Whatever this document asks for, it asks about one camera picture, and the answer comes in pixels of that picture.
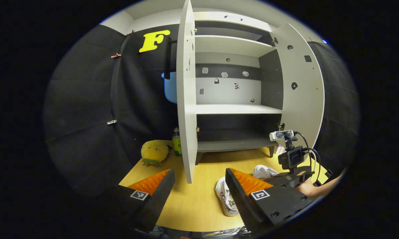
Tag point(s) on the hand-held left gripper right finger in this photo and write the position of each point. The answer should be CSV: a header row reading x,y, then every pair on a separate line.
x,y
242,205

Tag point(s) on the black backdrop cloth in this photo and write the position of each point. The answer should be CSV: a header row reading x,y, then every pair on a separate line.
x,y
86,116
339,116

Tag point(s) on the yellow plush toy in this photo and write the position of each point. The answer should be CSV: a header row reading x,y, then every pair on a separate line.
x,y
154,151

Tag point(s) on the cream purple book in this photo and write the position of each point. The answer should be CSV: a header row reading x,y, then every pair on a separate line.
x,y
279,150

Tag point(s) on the small orange clip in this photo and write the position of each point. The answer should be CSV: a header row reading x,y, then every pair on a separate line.
x,y
116,55

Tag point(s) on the small white clip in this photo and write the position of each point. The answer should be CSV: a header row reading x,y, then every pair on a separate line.
x,y
112,122

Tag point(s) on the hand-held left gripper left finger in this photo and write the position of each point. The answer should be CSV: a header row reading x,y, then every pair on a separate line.
x,y
159,202

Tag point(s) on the white canvas shoe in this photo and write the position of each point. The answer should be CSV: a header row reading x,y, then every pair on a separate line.
x,y
224,196
264,172

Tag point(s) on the white shoe cabinet door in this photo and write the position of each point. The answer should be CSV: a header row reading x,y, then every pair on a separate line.
x,y
186,116
302,106

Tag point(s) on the green bottle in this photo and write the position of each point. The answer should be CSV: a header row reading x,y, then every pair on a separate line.
x,y
177,144

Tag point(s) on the white shoe cabinet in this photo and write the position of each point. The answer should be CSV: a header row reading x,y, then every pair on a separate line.
x,y
232,109

